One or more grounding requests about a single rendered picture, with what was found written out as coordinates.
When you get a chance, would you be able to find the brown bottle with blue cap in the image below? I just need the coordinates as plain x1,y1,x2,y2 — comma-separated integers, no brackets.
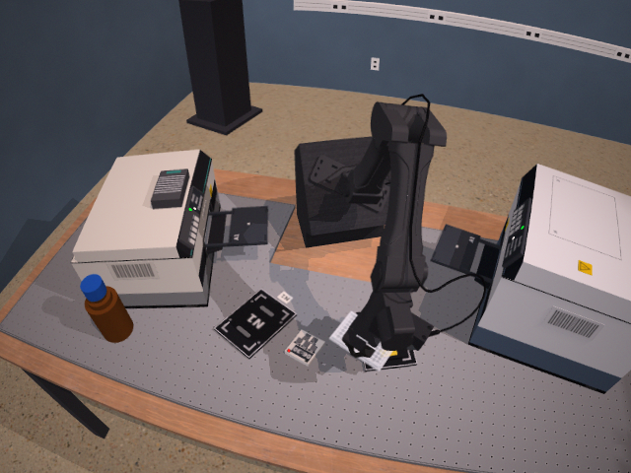
80,274,134,343

